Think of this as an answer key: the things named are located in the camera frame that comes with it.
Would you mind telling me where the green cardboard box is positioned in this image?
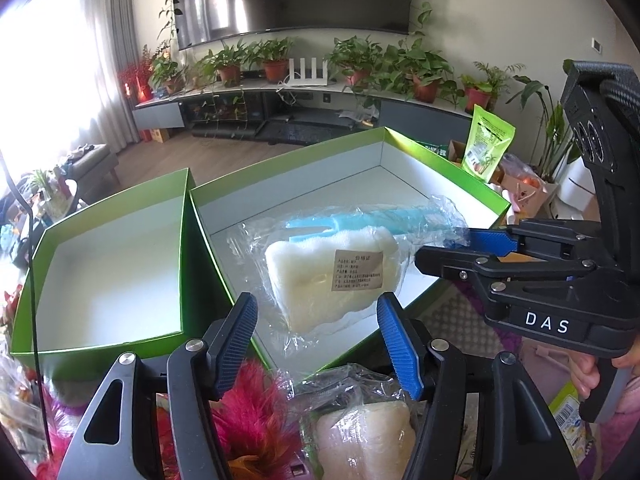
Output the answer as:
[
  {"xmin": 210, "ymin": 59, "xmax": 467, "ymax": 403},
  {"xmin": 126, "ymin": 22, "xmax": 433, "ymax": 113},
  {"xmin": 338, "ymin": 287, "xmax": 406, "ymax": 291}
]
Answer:
[{"xmin": 190, "ymin": 126, "xmax": 511, "ymax": 386}]

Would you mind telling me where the clear bag of small items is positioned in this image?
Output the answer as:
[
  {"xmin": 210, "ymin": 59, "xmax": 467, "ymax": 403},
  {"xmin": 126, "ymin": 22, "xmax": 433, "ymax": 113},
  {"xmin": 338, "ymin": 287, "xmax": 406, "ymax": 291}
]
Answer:
[{"xmin": 0, "ymin": 350, "xmax": 56, "ymax": 441}]

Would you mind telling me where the pink feather duster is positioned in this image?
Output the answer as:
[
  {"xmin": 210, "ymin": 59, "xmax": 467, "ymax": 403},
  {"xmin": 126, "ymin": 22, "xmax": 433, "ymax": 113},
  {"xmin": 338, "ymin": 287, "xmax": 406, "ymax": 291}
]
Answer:
[{"xmin": 37, "ymin": 360, "xmax": 303, "ymax": 480}]

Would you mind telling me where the open cardboard box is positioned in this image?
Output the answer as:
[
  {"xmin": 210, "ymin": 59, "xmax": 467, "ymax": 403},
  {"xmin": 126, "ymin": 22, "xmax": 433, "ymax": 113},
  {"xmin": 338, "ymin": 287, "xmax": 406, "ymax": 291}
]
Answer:
[{"xmin": 492, "ymin": 152, "xmax": 561, "ymax": 221}]

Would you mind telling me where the green printed packet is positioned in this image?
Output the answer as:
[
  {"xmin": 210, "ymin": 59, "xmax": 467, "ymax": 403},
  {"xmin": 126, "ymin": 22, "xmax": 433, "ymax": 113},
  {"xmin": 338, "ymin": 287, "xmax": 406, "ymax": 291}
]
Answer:
[{"xmin": 547, "ymin": 377, "xmax": 603, "ymax": 461}]

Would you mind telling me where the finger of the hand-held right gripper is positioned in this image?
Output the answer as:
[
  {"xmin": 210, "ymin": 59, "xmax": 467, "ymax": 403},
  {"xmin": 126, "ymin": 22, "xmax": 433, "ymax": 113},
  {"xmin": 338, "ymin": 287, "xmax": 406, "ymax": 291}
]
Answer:
[
  {"xmin": 462, "ymin": 217, "xmax": 601, "ymax": 261},
  {"xmin": 415, "ymin": 245, "xmax": 596, "ymax": 306}
]

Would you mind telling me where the grey ottoman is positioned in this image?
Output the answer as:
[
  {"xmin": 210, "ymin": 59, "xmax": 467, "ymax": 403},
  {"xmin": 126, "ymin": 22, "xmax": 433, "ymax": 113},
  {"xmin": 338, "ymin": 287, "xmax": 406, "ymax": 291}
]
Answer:
[{"xmin": 62, "ymin": 142, "xmax": 121, "ymax": 188}]

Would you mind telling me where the bagged white sponge brush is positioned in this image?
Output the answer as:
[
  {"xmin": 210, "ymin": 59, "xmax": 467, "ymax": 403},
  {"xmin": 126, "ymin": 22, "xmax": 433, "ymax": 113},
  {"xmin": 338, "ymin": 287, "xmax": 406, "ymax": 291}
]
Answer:
[{"xmin": 225, "ymin": 195, "xmax": 471, "ymax": 356}]

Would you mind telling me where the tall broad-leaf floor plant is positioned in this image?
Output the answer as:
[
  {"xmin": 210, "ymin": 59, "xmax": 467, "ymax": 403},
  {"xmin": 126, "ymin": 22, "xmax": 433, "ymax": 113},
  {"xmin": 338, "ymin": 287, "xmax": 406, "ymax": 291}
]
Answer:
[{"xmin": 507, "ymin": 75, "xmax": 581, "ymax": 183}]

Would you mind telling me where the red flower arrangement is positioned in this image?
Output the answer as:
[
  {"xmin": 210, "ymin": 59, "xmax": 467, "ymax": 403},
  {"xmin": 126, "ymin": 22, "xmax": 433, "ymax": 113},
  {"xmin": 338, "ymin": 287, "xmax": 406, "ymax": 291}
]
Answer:
[{"xmin": 117, "ymin": 45, "xmax": 153, "ymax": 106}]

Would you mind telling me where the purple grey patterned mat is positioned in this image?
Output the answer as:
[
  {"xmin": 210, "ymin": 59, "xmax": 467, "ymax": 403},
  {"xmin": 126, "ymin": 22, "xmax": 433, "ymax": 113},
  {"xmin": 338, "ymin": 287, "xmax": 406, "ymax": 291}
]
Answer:
[{"xmin": 400, "ymin": 277, "xmax": 506, "ymax": 480}]

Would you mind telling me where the bagged beige sponge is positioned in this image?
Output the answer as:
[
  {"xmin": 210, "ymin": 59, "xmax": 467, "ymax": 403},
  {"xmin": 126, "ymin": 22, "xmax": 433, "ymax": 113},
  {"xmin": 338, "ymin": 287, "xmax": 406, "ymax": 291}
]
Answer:
[{"xmin": 292, "ymin": 362, "xmax": 426, "ymax": 480}]

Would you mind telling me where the left green box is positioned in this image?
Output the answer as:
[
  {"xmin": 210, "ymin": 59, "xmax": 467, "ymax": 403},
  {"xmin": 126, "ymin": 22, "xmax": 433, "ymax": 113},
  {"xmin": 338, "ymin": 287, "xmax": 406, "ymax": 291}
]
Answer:
[{"xmin": 10, "ymin": 167, "xmax": 201, "ymax": 381}]

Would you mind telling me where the white robot vacuum dock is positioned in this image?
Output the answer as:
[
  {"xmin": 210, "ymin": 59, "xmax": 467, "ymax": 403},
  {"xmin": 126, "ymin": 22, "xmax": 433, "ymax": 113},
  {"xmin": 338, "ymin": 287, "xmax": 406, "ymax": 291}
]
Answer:
[{"xmin": 556, "ymin": 157, "xmax": 603, "ymax": 221}]

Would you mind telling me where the person's right hand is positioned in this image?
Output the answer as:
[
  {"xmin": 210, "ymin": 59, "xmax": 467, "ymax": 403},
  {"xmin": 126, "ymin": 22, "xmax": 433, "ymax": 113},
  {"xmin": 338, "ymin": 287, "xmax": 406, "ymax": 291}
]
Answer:
[{"xmin": 569, "ymin": 352, "xmax": 640, "ymax": 399}]

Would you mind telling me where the potted green plant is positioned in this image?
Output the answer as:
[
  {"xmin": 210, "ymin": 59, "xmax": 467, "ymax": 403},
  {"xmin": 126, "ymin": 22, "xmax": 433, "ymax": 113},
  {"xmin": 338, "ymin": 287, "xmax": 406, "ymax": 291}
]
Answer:
[
  {"xmin": 460, "ymin": 62, "xmax": 526, "ymax": 113},
  {"xmin": 385, "ymin": 35, "xmax": 466, "ymax": 106},
  {"xmin": 147, "ymin": 45, "xmax": 188, "ymax": 95},
  {"xmin": 247, "ymin": 37, "xmax": 296, "ymax": 83},
  {"xmin": 192, "ymin": 42, "xmax": 251, "ymax": 88},
  {"xmin": 325, "ymin": 35, "xmax": 386, "ymax": 88}
]

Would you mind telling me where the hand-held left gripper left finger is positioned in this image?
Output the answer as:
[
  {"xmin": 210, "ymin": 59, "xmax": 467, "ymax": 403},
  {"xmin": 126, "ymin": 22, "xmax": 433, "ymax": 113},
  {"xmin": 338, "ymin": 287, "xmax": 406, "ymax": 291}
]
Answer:
[{"xmin": 57, "ymin": 292, "xmax": 258, "ymax": 480}]

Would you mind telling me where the small grass plant in glass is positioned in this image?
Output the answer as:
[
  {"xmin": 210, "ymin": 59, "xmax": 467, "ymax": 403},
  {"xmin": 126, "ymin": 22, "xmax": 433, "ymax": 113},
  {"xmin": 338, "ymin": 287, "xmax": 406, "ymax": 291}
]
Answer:
[{"xmin": 22, "ymin": 167, "xmax": 58, "ymax": 201}]

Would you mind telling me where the white router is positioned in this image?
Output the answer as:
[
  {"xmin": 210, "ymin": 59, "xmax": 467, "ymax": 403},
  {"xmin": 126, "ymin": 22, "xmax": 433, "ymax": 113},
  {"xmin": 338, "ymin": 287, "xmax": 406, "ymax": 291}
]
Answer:
[{"xmin": 287, "ymin": 57, "xmax": 331, "ymax": 88}]

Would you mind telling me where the person's right forearm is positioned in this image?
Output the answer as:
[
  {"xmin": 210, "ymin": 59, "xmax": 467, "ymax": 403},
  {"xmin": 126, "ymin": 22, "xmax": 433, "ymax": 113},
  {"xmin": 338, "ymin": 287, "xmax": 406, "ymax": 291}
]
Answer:
[{"xmin": 597, "ymin": 372, "xmax": 640, "ymax": 480}]

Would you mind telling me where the hanging green vine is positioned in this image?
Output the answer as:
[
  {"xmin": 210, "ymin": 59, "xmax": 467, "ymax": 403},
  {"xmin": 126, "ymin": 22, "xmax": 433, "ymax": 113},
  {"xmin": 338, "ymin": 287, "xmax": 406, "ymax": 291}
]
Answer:
[
  {"xmin": 397, "ymin": 0, "xmax": 436, "ymax": 41},
  {"xmin": 155, "ymin": 0, "xmax": 183, "ymax": 61}
]

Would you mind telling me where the grey curtain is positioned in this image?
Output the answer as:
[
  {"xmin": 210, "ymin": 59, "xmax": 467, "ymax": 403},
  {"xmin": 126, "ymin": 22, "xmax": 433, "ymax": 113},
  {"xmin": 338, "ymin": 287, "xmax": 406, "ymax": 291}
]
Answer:
[{"xmin": 30, "ymin": 0, "xmax": 151, "ymax": 161}]

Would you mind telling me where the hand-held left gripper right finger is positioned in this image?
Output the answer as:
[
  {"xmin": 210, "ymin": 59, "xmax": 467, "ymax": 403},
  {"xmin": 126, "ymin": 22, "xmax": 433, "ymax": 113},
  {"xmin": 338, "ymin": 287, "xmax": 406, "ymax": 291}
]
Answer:
[{"xmin": 377, "ymin": 291, "xmax": 581, "ymax": 480}]

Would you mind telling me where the cluttered coffee table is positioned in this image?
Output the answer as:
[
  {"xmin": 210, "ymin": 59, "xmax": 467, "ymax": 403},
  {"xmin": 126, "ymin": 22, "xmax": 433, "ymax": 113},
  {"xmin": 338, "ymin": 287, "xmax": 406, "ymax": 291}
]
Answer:
[{"xmin": 0, "ymin": 167, "xmax": 88, "ymax": 271}]

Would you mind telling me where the green standing snack bag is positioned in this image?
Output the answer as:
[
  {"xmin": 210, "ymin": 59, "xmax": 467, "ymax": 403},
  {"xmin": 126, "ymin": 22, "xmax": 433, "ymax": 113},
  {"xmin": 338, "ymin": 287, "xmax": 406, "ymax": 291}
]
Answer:
[{"xmin": 461, "ymin": 105, "xmax": 516, "ymax": 182}]

